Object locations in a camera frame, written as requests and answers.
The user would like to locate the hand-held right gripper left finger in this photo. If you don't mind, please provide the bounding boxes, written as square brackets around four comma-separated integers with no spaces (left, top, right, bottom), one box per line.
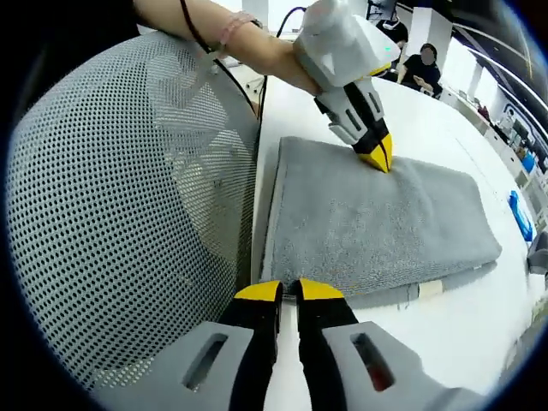
[92,280,285,411]

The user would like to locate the grey towel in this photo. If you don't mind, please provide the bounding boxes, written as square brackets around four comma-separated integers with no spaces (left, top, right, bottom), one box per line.
[259,135,503,310]

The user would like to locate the white cabinet row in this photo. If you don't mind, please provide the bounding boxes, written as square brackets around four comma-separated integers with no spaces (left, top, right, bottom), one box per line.
[440,85,548,189]

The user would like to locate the blue wipes packet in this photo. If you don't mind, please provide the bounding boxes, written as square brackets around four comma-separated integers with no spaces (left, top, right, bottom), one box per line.
[507,189,534,243]

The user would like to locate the grey mesh office chair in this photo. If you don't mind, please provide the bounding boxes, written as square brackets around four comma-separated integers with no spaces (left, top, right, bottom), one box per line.
[6,32,262,391]

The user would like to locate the thin black cable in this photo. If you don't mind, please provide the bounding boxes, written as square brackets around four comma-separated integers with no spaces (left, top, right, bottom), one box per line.
[178,0,262,116]

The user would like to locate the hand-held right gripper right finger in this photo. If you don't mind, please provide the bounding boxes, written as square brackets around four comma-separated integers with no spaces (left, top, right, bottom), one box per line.
[296,277,485,411]

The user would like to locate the pink bead bracelet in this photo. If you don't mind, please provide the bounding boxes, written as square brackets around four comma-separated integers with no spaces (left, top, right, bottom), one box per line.
[217,10,263,49]

